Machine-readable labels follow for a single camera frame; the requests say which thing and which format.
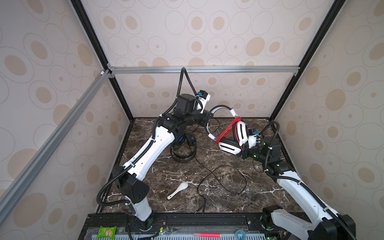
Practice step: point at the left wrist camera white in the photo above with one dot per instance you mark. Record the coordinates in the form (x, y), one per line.
(203, 97)

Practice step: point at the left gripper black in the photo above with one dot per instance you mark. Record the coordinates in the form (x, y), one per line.
(204, 118)

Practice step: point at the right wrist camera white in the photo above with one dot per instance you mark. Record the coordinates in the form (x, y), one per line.
(254, 138)

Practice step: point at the white ceramic spoon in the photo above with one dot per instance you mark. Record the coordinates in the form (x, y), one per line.
(182, 186)

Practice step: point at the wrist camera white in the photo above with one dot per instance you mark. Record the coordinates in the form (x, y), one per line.
(203, 97)
(254, 138)

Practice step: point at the pink pen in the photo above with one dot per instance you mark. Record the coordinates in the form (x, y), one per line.
(207, 235)

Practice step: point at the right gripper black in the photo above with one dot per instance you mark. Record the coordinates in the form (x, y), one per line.
(246, 151)

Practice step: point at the white headphones with red cable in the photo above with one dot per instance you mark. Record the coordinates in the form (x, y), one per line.
(233, 139)

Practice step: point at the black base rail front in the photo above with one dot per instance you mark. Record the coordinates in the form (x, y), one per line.
(183, 226)

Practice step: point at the aluminium rail left wall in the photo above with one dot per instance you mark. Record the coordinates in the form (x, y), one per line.
(24, 180)

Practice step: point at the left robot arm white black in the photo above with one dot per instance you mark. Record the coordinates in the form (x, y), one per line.
(169, 128)

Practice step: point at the horizontal aluminium rail back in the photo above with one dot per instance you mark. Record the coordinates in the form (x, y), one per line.
(205, 69)

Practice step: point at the blue tape roll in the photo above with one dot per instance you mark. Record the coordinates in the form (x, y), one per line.
(240, 235)

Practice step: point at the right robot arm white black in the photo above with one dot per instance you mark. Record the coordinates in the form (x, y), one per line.
(323, 223)

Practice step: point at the green snack packet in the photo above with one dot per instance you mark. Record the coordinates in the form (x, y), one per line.
(106, 233)

